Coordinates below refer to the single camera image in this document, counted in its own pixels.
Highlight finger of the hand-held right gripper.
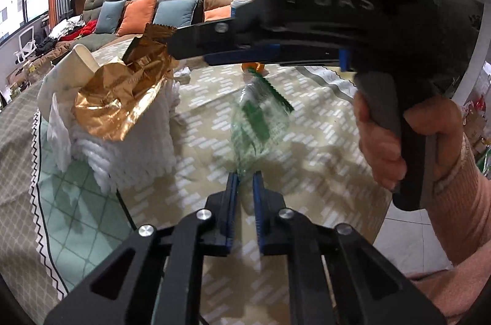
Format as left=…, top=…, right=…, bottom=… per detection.
left=203, top=43, right=351, bottom=71
left=167, top=18, right=267, bottom=60

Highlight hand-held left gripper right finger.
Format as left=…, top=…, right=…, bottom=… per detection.
left=253, top=170, right=447, bottom=325

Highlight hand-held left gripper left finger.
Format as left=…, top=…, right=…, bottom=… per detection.
left=44, top=171, right=240, bottom=325

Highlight orange peel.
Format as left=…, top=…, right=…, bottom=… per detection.
left=241, top=62, right=266, bottom=75

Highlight clear green plastic wrapper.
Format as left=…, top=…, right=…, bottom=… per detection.
left=229, top=69, right=295, bottom=191

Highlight white foam net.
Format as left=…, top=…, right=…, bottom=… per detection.
left=71, top=71, right=183, bottom=194

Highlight gold foil wrapper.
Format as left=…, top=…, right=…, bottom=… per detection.
left=72, top=23, right=179, bottom=142

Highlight person's right forearm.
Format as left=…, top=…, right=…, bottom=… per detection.
left=399, top=129, right=491, bottom=325

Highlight person's right hand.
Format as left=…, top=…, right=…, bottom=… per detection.
left=353, top=92, right=466, bottom=192

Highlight small orange cushion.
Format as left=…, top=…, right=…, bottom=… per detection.
left=204, top=8, right=233, bottom=22

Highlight brown cushion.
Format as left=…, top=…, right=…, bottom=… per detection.
left=201, top=0, right=254, bottom=22

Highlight blue cushion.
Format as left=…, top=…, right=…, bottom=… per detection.
left=153, top=0, right=200, bottom=29
left=95, top=0, right=127, bottom=35

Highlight crumpled white tissue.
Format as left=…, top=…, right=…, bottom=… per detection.
left=174, top=66, right=193, bottom=84

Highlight large orange cushion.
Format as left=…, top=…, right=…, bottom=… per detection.
left=116, top=0, right=159, bottom=37

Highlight patterned green beige blanket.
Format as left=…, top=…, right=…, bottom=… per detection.
left=0, top=41, right=396, bottom=325

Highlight white paper cup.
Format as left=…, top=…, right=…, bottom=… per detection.
left=69, top=44, right=103, bottom=82

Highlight red cloth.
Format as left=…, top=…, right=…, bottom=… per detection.
left=57, top=20, right=97, bottom=41

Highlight colourful bags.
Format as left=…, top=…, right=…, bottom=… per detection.
left=458, top=60, right=491, bottom=174

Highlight silver foil bag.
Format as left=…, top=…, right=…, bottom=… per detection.
left=49, top=17, right=86, bottom=38

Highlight brown sofa throw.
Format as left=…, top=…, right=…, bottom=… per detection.
left=36, top=40, right=79, bottom=69

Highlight white dotted paper towel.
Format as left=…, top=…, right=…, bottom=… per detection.
left=37, top=60, right=83, bottom=118

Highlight black clothes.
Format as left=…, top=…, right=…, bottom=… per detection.
left=34, top=36, right=59, bottom=57

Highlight white plastic bag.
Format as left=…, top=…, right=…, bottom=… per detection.
left=47, top=95, right=74, bottom=173

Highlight white office chair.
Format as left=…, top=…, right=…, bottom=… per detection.
left=14, top=29, right=37, bottom=65

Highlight window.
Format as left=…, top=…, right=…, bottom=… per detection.
left=0, top=0, right=50, bottom=38

